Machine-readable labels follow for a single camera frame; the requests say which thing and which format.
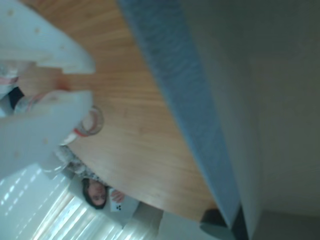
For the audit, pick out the white phone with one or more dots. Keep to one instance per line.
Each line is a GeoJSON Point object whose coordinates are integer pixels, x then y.
{"type": "Point", "coordinates": [125, 207]}

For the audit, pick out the grey cardboard box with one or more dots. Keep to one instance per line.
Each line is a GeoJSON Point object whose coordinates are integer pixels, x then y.
{"type": "Point", "coordinates": [250, 100]}

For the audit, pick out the person's hand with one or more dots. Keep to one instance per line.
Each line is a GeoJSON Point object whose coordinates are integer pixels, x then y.
{"type": "Point", "coordinates": [117, 196]}

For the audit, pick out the white curtain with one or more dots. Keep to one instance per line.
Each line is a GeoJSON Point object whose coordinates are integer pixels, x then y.
{"type": "Point", "coordinates": [37, 212]}

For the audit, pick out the person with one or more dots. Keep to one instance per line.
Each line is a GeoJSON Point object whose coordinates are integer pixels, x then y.
{"type": "Point", "coordinates": [96, 192]}

